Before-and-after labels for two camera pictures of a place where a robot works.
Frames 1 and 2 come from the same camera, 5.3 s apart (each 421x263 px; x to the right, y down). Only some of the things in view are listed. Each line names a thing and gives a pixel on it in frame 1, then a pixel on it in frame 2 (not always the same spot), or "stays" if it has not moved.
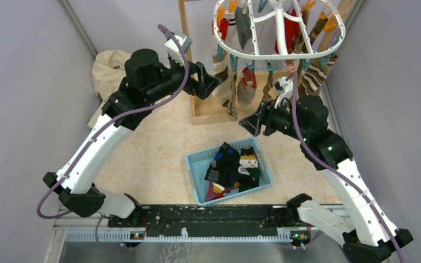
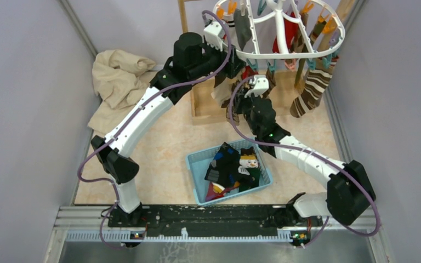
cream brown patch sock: (222, 68) stays
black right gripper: (253, 123) to (239, 99)
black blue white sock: (224, 169) stays
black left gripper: (194, 87) to (234, 66)
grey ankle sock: (243, 25) stays
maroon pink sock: (215, 191) stays
